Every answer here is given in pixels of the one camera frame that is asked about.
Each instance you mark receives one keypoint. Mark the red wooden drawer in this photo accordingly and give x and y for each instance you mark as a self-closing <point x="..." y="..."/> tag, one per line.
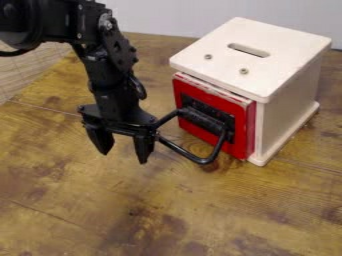
<point x="215" y="107"/>

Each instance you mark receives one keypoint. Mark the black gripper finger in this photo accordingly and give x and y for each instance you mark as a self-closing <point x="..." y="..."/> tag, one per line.
<point x="145" y="146"/>
<point x="101" y="137"/>

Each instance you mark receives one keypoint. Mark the black metal drawer handle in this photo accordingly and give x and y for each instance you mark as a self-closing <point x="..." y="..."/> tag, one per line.
<point x="206" y="122"/>

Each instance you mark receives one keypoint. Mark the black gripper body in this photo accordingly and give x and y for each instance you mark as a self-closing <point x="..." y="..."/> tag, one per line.
<point x="115" y="113"/>

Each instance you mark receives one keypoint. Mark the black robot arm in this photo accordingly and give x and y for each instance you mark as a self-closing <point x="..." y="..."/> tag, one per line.
<point x="83" y="23"/>

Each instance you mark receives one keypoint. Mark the white wooden drawer cabinet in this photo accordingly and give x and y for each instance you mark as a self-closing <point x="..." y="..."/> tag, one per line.
<point x="269" y="64"/>

